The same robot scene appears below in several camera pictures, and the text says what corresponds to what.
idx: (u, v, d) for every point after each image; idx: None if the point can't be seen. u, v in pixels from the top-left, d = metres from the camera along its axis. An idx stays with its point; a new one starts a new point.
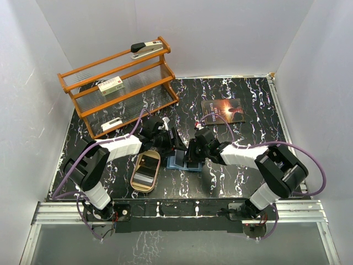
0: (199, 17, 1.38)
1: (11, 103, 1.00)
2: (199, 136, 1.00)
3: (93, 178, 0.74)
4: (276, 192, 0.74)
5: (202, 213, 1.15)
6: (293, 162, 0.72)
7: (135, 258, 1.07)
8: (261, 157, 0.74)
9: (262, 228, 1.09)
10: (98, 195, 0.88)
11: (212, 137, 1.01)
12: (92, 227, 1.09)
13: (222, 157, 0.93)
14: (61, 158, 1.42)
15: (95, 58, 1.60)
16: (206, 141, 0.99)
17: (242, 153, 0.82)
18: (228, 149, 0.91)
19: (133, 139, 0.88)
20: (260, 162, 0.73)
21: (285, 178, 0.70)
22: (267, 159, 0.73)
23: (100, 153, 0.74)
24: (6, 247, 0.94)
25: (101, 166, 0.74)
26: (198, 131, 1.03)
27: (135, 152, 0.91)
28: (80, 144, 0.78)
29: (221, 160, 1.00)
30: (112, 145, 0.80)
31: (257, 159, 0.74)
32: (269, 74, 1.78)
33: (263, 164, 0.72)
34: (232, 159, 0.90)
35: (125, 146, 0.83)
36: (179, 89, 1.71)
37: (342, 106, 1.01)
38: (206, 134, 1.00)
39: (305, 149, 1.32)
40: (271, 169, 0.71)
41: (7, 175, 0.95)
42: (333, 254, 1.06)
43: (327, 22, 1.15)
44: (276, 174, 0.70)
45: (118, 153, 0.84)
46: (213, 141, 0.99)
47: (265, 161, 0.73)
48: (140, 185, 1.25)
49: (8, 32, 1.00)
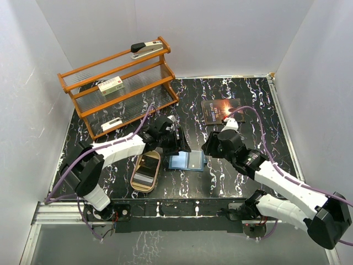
0: (199, 17, 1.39)
1: (11, 103, 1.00)
2: (226, 141, 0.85)
3: (89, 182, 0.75)
4: (314, 237, 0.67)
5: (202, 213, 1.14)
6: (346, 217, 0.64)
7: (135, 258, 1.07)
8: (323, 213, 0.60)
9: (262, 228, 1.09)
10: (96, 196, 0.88)
11: (240, 142, 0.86)
12: (92, 227, 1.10)
13: (255, 175, 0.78)
14: (61, 158, 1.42)
15: (96, 58, 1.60)
16: (233, 147, 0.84)
17: (292, 192, 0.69)
18: (268, 173, 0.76)
19: (135, 140, 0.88)
20: (324, 221, 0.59)
21: (334, 234, 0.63)
22: (329, 217, 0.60)
23: (92, 161, 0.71)
24: (6, 247, 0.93)
25: (95, 173, 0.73)
26: (225, 134, 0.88)
27: (140, 152, 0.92)
28: (76, 149, 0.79)
29: (250, 174, 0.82)
30: (110, 150, 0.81)
31: (320, 218, 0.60)
32: (269, 74, 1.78)
33: (326, 225, 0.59)
34: (267, 183, 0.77)
35: (125, 149, 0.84)
36: (179, 89, 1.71)
37: (342, 105, 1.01)
38: (234, 139, 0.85)
39: (305, 149, 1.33)
40: (329, 229, 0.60)
41: (7, 175, 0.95)
42: (334, 255, 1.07)
43: (327, 22, 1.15)
44: (330, 233, 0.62)
45: (118, 157, 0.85)
46: (241, 148, 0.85)
47: (327, 220, 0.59)
48: (140, 185, 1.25)
49: (8, 31, 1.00)
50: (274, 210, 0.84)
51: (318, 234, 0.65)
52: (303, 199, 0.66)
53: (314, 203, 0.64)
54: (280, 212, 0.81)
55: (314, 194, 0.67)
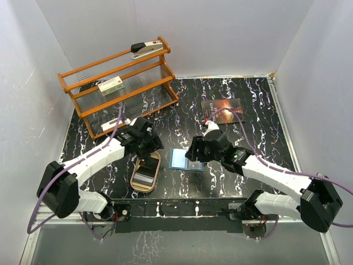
0: (199, 17, 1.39)
1: (11, 103, 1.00)
2: (213, 141, 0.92)
3: (68, 205, 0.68)
4: (312, 226, 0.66)
5: (202, 213, 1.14)
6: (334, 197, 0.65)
7: (135, 258, 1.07)
8: (308, 194, 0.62)
9: (262, 228, 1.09)
10: (90, 203, 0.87)
11: (226, 142, 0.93)
12: (92, 227, 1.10)
13: (243, 170, 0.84)
14: (61, 158, 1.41)
15: (95, 58, 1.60)
16: (220, 146, 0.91)
17: (278, 180, 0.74)
18: (253, 165, 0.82)
19: (112, 146, 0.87)
20: (309, 202, 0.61)
21: (328, 217, 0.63)
22: (314, 198, 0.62)
23: (66, 183, 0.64)
24: (6, 247, 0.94)
25: (71, 194, 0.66)
26: (212, 135, 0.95)
27: (121, 156, 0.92)
28: (47, 170, 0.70)
29: (238, 171, 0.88)
30: (85, 164, 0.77)
31: (306, 199, 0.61)
32: (269, 74, 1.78)
33: (313, 205, 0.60)
34: (255, 176, 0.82)
35: (101, 158, 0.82)
36: (179, 89, 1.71)
37: (342, 105, 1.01)
38: (220, 139, 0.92)
39: (305, 149, 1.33)
40: (319, 210, 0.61)
41: (7, 175, 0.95)
42: (333, 254, 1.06)
43: (328, 22, 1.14)
44: (322, 215, 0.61)
45: (95, 169, 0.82)
46: (228, 147, 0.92)
47: (313, 200, 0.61)
48: (140, 185, 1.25)
49: (8, 31, 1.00)
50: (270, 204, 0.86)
51: (313, 220, 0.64)
52: (288, 185, 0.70)
53: (299, 187, 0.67)
54: (276, 205, 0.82)
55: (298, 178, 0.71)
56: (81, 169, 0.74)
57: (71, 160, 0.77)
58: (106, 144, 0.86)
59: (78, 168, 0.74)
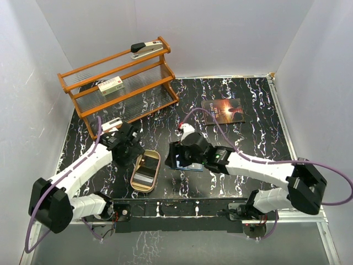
0: (199, 17, 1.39)
1: (11, 103, 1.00)
2: (193, 145, 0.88)
3: (62, 218, 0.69)
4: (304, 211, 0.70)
5: (202, 213, 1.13)
6: (318, 178, 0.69)
7: (135, 258, 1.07)
8: (294, 181, 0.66)
9: (262, 228, 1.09)
10: (86, 208, 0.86)
11: (206, 143, 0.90)
12: (92, 227, 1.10)
13: (228, 169, 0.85)
14: (61, 158, 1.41)
15: (95, 58, 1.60)
16: (201, 149, 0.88)
17: (263, 173, 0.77)
18: (237, 162, 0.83)
19: (99, 152, 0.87)
20: (297, 189, 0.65)
21: (316, 199, 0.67)
22: (300, 184, 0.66)
23: (55, 199, 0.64)
24: (6, 247, 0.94)
25: (63, 208, 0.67)
26: (191, 139, 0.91)
27: (109, 160, 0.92)
28: (35, 188, 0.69)
29: (222, 170, 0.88)
30: (73, 176, 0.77)
31: (293, 186, 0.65)
32: (269, 74, 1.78)
33: (300, 191, 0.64)
34: (241, 172, 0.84)
35: (89, 167, 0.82)
36: (179, 89, 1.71)
37: (342, 105, 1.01)
38: (200, 142, 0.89)
39: (305, 149, 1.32)
40: (306, 195, 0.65)
41: (7, 174, 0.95)
42: (334, 254, 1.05)
43: (328, 22, 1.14)
44: (310, 198, 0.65)
45: (84, 178, 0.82)
46: (208, 148, 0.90)
47: (299, 186, 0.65)
48: (140, 185, 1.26)
49: (8, 31, 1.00)
50: (266, 201, 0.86)
51: (303, 205, 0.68)
52: (273, 175, 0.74)
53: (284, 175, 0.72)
54: (271, 200, 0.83)
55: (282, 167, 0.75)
56: (68, 183, 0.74)
57: (58, 174, 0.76)
58: (91, 151, 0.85)
59: (65, 182, 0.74)
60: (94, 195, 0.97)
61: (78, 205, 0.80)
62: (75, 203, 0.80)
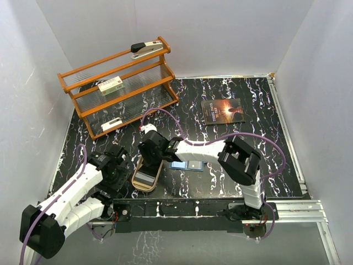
0: (199, 17, 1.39)
1: (11, 103, 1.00)
2: (146, 141, 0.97)
3: (54, 243, 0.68)
4: (243, 183, 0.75)
5: (202, 213, 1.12)
6: (249, 151, 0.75)
7: (135, 258, 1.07)
8: (223, 155, 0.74)
9: (262, 228, 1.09)
10: (83, 219, 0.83)
11: (159, 137, 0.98)
12: (92, 227, 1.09)
13: (178, 155, 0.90)
14: (61, 158, 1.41)
15: (95, 58, 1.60)
16: (154, 143, 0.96)
17: (202, 153, 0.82)
18: (183, 148, 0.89)
19: (88, 173, 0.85)
20: (225, 161, 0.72)
21: (249, 169, 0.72)
22: (229, 156, 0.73)
23: (45, 226, 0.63)
24: (6, 247, 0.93)
25: (55, 234, 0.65)
26: (145, 136, 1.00)
27: (99, 180, 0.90)
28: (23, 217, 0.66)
29: (176, 158, 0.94)
30: (62, 201, 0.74)
31: (223, 159, 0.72)
32: (269, 74, 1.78)
33: (228, 162, 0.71)
34: (189, 157, 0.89)
35: (79, 189, 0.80)
36: (179, 89, 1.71)
37: (342, 105, 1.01)
38: (153, 137, 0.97)
39: (305, 149, 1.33)
40: (235, 165, 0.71)
41: (7, 174, 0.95)
42: (334, 255, 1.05)
43: (328, 22, 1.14)
44: (240, 169, 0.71)
45: (74, 201, 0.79)
46: (161, 141, 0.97)
47: (228, 159, 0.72)
48: (142, 184, 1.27)
49: (8, 32, 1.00)
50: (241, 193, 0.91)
51: (238, 176, 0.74)
52: (209, 153, 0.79)
53: (217, 151, 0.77)
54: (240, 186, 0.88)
55: (216, 144, 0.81)
56: (58, 207, 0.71)
57: (47, 200, 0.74)
58: (80, 172, 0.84)
59: (55, 207, 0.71)
60: (90, 199, 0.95)
61: (70, 223, 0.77)
62: (67, 222, 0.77)
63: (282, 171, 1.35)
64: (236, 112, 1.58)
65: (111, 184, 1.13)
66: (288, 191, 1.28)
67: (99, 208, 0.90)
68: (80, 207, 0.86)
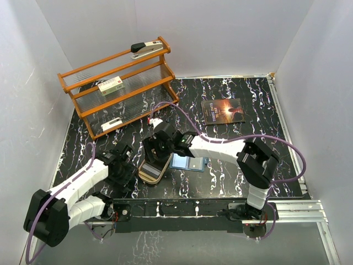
0: (199, 17, 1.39)
1: (11, 103, 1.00)
2: (160, 132, 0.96)
3: (59, 229, 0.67)
4: (257, 184, 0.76)
5: (202, 213, 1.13)
6: (269, 154, 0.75)
7: (135, 258, 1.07)
8: (244, 156, 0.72)
9: (262, 228, 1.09)
10: (84, 214, 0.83)
11: (172, 130, 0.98)
12: (92, 227, 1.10)
13: (192, 151, 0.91)
14: (61, 158, 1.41)
15: (95, 59, 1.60)
16: (167, 136, 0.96)
17: (219, 151, 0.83)
18: (198, 144, 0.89)
19: (96, 166, 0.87)
20: (245, 162, 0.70)
21: (266, 172, 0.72)
22: (249, 157, 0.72)
23: (54, 210, 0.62)
24: (6, 247, 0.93)
25: (62, 218, 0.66)
26: (158, 127, 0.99)
27: (105, 175, 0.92)
28: (32, 201, 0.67)
29: (188, 153, 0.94)
30: (71, 188, 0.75)
31: (242, 160, 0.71)
32: (269, 74, 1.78)
33: (249, 164, 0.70)
34: (203, 153, 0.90)
35: (87, 179, 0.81)
36: (179, 89, 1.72)
37: (342, 105, 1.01)
38: (166, 128, 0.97)
39: (305, 149, 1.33)
40: (254, 167, 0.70)
41: (7, 174, 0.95)
42: (334, 255, 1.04)
43: (327, 22, 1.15)
44: (259, 171, 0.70)
45: (82, 191, 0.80)
46: (175, 134, 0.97)
47: (247, 160, 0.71)
48: (146, 175, 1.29)
49: (8, 31, 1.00)
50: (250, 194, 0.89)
51: (255, 179, 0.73)
52: (226, 152, 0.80)
53: (235, 151, 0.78)
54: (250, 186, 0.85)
55: (234, 143, 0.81)
56: (68, 194, 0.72)
57: (56, 187, 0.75)
58: (89, 165, 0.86)
59: (65, 194, 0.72)
60: (91, 197, 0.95)
61: (74, 215, 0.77)
62: (71, 213, 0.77)
63: (282, 171, 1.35)
64: (236, 111, 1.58)
65: (118, 180, 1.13)
66: (288, 191, 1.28)
67: (100, 205, 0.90)
68: (83, 203, 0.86)
